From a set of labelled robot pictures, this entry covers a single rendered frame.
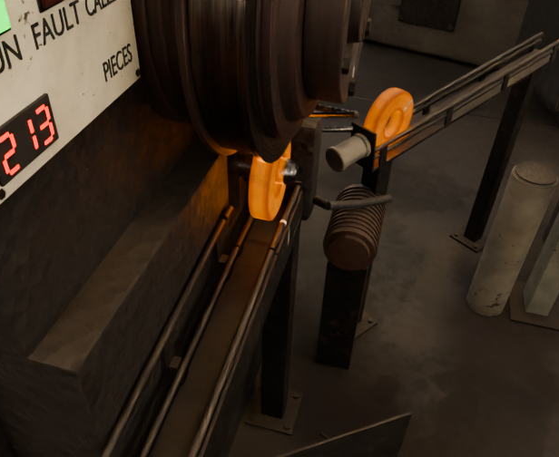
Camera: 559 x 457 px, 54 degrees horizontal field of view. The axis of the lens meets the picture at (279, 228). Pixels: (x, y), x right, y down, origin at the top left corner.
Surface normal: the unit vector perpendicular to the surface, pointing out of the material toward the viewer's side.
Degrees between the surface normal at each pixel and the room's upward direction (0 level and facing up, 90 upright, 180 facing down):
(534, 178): 0
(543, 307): 90
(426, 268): 0
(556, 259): 90
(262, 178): 62
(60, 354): 0
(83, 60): 90
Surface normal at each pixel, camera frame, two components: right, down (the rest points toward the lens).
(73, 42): 0.97, 0.19
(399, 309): 0.04, -0.77
